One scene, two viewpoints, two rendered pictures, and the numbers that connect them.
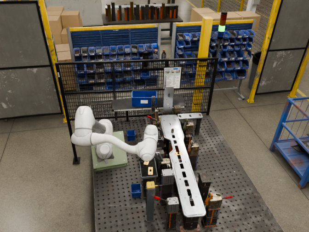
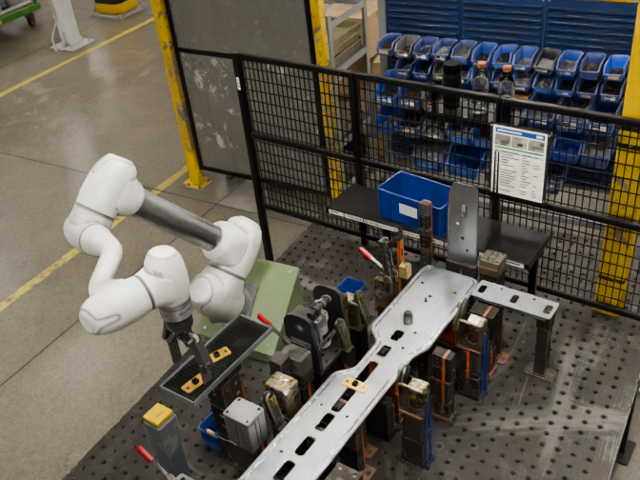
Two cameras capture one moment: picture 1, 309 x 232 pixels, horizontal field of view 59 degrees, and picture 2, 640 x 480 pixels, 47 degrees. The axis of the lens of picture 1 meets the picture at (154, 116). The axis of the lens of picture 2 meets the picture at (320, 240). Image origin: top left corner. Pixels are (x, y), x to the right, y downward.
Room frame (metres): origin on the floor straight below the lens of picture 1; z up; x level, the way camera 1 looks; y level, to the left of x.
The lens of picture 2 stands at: (0.80, -1.40, 2.69)
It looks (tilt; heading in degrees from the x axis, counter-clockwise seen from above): 34 degrees down; 46
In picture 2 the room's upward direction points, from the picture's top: 7 degrees counter-clockwise
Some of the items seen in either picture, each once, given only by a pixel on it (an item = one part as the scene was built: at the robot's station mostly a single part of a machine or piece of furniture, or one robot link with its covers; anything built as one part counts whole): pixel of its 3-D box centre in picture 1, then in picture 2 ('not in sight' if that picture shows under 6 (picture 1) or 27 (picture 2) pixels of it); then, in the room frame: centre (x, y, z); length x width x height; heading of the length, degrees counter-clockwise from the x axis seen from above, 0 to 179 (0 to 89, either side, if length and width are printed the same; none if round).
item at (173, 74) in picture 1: (172, 78); (518, 163); (3.01, -0.20, 1.30); 0.23 x 0.02 x 0.31; 98
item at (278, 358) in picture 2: (157, 169); (286, 401); (1.86, -0.05, 0.90); 0.05 x 0.05 x 0.40; 8
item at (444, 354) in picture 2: (187, 145); (444, 384); (2.28, -0.38, 0.84); 0.11 x 0.08 x 0.29; 98
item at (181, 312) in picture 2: not in sight; (175, 306); (1.60, 0.02, 1.45); 0.09 x 0.09 x 0.06
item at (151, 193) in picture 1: (150, 203); (174, 469); (1.46, 0.02, 0.92); 0.08 x 0.08 x 0.44; 8
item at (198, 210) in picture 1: (179, 155); (353, 390); (1.97, -0.26, 1.00); 1.38 x 0.22 x 0.02; 8
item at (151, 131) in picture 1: (151, 135); (162, 276); (1.59, 0.02, 1.56); 0.13 x 0.11 x 0.16; 174
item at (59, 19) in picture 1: (65, 34); not in sight; (6.57, 2.24, 0.52); 1.20 x 0.80 x 1.05; 10
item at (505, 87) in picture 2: (163, 57); (506, 91); (3.09, -0.09, 1.53); 0.06 x 0.06 x 0.20
